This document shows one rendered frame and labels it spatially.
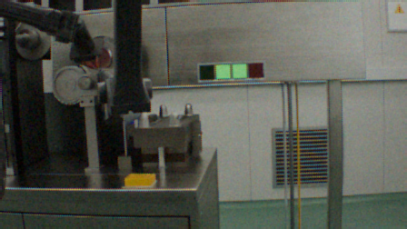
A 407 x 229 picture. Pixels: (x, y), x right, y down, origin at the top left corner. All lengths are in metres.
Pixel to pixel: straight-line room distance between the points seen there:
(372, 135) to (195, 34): 2.73
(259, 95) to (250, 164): 0.58
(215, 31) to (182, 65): 0.18
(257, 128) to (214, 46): 2.41
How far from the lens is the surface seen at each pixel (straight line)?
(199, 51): 1.87
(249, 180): 4.30
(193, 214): 1.34
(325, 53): 1.88
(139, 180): 1.33
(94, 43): 1.49
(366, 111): 4.31
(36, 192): 1.42
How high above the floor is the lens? 1.21
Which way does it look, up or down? 5 degrees down
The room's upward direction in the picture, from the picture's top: 3 degrees counter-clockwise
